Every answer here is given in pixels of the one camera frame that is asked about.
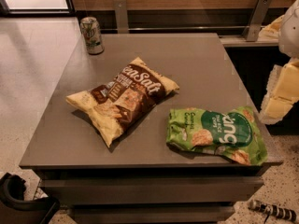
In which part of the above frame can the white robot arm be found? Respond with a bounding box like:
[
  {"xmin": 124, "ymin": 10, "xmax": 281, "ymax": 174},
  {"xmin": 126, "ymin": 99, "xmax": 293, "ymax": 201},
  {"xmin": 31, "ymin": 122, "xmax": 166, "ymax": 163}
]
[{"xmin": 259, "ymin": 0, "xmax": 299, "ymax": 125}]

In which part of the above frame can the black curved robot base part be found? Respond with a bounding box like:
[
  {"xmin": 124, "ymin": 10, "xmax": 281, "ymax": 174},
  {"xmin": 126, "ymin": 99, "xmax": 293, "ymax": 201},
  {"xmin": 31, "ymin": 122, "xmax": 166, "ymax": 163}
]
[{"xmin": 0, "ymin": 173, "xmax": 60, "ymax": 224}]

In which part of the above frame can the green rice chip bag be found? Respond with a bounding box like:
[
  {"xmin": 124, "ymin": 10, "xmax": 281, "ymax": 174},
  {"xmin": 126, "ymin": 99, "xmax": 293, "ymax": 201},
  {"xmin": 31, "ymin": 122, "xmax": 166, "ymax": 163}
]
[{"xmin": 166, "ymin": 106, "xmax": 267, "ymax": 165}]

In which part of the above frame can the brown sea salt chip bag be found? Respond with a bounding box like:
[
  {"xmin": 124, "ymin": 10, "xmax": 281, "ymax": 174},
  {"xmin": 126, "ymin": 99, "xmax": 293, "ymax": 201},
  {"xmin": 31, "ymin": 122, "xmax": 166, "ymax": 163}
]
[{"xmin": 66, "ymin": 57, "xmax": 179, "ymax": 147}]

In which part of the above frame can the grey drawer cabinet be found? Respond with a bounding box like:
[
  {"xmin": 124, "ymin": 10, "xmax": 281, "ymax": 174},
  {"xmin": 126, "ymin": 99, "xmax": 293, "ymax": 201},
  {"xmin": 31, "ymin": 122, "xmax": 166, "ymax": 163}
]
[{"xmin": 19, "ymin": 32, "xmax": 284, "ymax": 224}]

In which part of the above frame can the green and white soda can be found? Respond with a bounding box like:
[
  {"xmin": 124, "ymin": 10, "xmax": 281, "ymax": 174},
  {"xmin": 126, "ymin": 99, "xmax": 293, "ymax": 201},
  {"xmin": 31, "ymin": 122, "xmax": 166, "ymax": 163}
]
[{"xmin": 80, "ymin": 17, "xmax": 104, "ymax": 55}]

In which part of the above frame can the grey wall shelf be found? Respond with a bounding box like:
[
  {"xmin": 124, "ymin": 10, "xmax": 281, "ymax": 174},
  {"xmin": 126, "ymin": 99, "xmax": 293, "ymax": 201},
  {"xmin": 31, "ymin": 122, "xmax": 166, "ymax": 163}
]
[{"xmin": 219, "ymin": 35, "xmax": 278, "ymax": 48}]

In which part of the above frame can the right metal wall bracket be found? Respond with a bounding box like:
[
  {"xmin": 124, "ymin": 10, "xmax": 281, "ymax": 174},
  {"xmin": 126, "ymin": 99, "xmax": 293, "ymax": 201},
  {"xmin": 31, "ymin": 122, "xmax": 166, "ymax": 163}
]
[{"xmin": 242, "ymin": 0, "xmax": 272, "ymax": 41}]

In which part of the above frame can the metal wall bracket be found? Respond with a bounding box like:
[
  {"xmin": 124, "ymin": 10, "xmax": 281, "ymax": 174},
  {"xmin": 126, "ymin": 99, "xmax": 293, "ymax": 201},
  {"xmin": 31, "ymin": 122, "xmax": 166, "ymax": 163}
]
[
  {"xmin": 113, "ymin": 0, "xmax": 129, "ymax": 34},
  {"xmin": 242, "ymin": 0, "xmax": 272, "ymax": 41}
]

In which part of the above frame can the striped black white cable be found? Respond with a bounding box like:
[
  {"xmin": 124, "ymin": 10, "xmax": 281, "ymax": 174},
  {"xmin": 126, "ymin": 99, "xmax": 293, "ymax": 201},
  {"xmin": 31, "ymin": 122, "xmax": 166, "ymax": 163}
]
[{"xmin": 248, "ymin": 199, "xmax": 299, "ymax": 224}]

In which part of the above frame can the left metal wall bracket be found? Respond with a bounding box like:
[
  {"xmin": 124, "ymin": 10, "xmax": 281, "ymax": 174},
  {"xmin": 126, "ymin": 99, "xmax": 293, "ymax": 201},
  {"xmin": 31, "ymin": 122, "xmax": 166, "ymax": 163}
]
[{"xmin": 113, "ymin": 0, "xmax": 129, "ymax": 34}]

